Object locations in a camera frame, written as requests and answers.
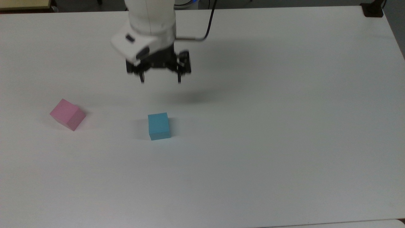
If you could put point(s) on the blue cube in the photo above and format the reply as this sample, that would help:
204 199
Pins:
158 126

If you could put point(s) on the yellow board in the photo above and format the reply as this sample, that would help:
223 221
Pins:
23 3

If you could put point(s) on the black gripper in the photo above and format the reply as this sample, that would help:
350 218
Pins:
161 61

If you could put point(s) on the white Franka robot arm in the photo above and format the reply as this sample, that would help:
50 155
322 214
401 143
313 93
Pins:
148 22

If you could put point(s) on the black corner clamp base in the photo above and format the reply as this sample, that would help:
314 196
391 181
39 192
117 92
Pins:
372 9

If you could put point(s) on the pink cube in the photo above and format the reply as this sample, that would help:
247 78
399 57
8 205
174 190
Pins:
67 114

